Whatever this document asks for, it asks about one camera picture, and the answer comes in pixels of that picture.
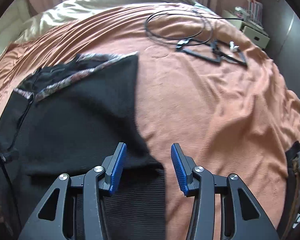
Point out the beige duvet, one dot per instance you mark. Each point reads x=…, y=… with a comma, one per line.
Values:
x=72, y=10

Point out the white bedside cabinet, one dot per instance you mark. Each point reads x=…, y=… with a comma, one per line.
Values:
x=258, y=36

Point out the striped gift bag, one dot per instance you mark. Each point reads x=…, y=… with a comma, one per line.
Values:
x=255, y=11

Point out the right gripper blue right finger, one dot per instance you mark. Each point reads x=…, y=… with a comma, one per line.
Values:
x=183, y=167

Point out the orange-brown bed blanket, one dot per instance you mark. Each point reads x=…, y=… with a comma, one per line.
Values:
x=228, y=118

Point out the cream leather headboard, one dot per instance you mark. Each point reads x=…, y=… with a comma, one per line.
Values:
x=11, y=22

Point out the black t-shirt patterned shoulders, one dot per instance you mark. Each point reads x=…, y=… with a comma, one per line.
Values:
x=66, y=119

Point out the folded black printed shirt stack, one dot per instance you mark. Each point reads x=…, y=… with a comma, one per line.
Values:
x=289, y=225

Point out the black clothes hanger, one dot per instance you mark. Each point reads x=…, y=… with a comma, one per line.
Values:
x=214, y=46

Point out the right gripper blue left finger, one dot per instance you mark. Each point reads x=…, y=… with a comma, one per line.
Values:
x=114, y=166

